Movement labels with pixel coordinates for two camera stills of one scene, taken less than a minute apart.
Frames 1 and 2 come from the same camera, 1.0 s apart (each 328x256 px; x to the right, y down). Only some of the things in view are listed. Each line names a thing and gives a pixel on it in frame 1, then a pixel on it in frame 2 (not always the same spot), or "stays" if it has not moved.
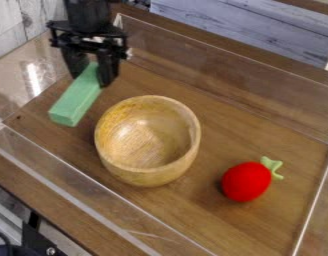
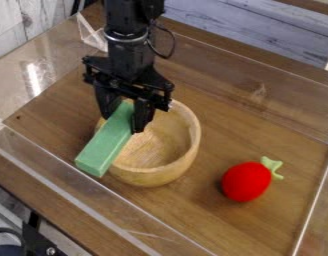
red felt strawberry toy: x=247 y=180 stays
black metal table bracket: x=35 y=242 stays
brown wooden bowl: x=147 y=137 stays
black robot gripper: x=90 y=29 -> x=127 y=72
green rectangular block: x=78 y=96 -> x=107 y=141
